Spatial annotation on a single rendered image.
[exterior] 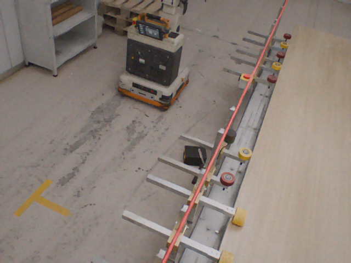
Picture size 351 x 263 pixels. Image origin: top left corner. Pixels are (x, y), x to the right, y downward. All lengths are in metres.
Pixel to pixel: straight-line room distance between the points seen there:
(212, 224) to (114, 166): 1.31
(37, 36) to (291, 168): 3.05
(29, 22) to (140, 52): 1.29
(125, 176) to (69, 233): 0.69
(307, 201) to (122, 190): 1.53
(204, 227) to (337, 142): 1.07
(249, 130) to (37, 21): 2.53
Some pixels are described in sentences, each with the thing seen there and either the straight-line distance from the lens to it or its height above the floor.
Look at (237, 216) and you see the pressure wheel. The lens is 1.63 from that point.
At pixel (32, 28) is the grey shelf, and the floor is 0.54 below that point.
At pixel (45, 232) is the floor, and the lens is 2.67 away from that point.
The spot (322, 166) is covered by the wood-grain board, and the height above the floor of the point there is 0.90.
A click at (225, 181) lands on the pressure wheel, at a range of 1.83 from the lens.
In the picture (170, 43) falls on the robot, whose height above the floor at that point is 0.79.
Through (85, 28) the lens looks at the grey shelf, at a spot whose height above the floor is 0.23.
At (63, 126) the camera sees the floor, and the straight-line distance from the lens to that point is 3.43.
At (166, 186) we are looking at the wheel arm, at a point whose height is 0.96.
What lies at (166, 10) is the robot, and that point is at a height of 0.93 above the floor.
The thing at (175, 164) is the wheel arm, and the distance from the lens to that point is 1.91.
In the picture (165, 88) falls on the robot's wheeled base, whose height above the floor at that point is 0.28.
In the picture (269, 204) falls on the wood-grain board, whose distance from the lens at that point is 1.83.
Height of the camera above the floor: 2.24
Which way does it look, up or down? 40 degrees down
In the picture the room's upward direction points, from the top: 9 degrees clockwise
